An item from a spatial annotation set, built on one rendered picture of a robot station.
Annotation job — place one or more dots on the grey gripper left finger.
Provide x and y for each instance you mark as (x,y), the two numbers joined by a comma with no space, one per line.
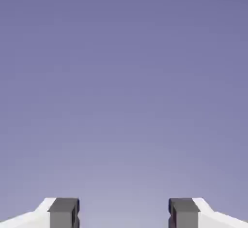
(62,212)

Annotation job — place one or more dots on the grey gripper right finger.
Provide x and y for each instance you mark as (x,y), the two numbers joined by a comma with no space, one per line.
(186,212)

